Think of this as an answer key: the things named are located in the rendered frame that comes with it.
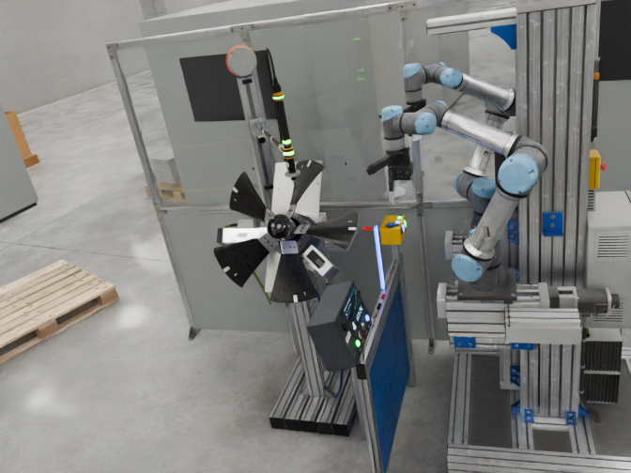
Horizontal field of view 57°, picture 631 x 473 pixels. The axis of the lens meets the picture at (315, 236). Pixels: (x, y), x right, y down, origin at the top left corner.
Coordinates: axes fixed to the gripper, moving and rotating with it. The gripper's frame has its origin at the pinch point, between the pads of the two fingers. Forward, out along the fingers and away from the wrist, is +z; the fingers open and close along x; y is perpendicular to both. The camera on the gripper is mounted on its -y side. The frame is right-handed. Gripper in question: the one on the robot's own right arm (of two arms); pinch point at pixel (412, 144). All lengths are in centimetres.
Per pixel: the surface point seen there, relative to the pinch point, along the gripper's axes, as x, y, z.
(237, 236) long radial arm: -18, -89, 37
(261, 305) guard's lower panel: 45, -119, 121
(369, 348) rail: -70, -12, 62
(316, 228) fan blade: -26, -43, 29
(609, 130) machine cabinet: 214, 110, 68
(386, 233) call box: -3.6, -16.2, 43.3
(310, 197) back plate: 6, -56, 27
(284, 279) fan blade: -43, -56, 46
